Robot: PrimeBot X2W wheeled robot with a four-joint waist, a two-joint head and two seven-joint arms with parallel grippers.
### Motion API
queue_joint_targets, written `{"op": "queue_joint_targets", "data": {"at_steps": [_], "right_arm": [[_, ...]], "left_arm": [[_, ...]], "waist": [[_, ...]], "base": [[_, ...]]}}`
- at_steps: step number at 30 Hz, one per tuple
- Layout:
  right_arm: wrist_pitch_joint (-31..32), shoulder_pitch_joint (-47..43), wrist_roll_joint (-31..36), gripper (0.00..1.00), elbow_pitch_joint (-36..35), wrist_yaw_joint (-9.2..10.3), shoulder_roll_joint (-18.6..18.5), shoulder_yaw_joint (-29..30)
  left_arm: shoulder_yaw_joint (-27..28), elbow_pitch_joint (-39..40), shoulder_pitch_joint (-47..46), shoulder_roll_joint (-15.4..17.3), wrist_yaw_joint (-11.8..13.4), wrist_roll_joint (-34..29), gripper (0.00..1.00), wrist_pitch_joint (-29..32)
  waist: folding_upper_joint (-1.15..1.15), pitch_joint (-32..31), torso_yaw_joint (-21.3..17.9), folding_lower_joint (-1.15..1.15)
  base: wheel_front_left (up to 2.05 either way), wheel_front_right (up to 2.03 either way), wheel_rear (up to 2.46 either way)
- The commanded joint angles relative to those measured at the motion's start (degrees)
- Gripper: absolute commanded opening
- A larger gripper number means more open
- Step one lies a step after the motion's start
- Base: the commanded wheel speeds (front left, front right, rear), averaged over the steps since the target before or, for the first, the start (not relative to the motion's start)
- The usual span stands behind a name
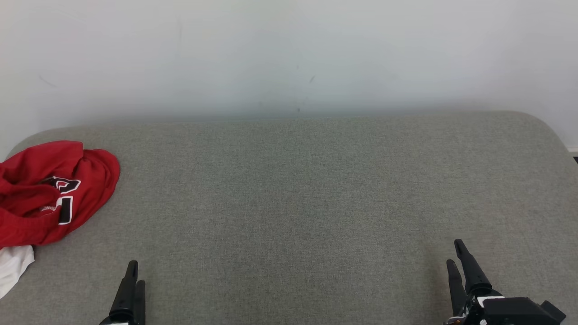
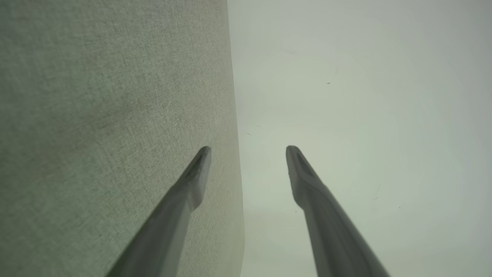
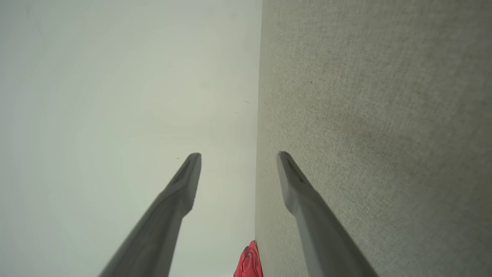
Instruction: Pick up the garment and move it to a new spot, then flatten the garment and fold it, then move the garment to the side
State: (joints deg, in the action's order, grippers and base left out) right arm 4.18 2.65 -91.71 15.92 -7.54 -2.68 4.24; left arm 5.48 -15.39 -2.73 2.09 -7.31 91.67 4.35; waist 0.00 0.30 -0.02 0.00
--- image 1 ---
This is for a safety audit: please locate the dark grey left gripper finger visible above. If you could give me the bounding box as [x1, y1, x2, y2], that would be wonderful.
[135, 280, 146, 325]
[110, 260, 138, 316]

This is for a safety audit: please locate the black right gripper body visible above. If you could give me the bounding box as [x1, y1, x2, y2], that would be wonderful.
[445, 289, 542, 325]

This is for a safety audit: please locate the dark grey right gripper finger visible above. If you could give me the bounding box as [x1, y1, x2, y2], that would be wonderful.
[446, 260, 466, 316]
[454, 239, 493, 295]

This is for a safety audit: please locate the red Bulls basketball jersey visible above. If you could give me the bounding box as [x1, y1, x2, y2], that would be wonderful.
[0, 149, 121, 298]

